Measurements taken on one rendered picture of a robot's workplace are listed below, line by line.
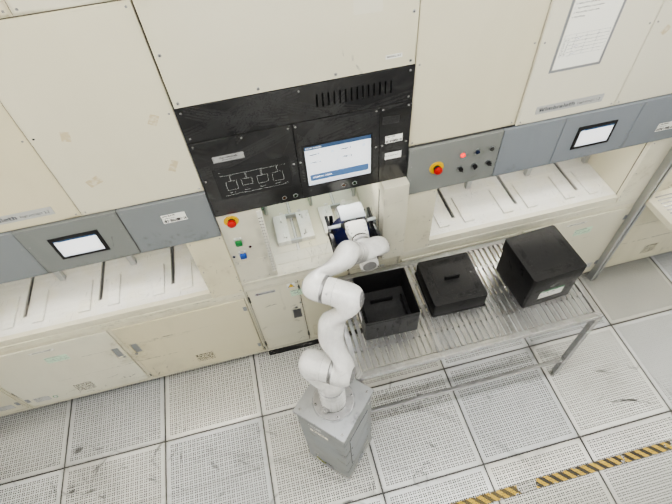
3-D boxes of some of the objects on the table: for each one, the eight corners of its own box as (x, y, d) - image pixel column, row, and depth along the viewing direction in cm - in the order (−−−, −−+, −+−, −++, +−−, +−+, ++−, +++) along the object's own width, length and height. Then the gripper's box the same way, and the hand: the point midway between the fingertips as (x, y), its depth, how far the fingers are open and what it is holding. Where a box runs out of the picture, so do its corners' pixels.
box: (521, 309, 239) (535, 282, 219) (493, 267, 256) (504, 238, 236) (570, 294, 243) (588, 266, 223) (539, 253, 260) (554, 224, 240)
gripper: (378, 231, 209) (366, 203, 220) (342, 239, 207) (333, 210, 218) (377, 241, 215) (366, 213, 226) (343, 249, 213) (334, 220, 224)
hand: (351, 214), depth 221 cm, fingers closed on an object, 3 cm apart
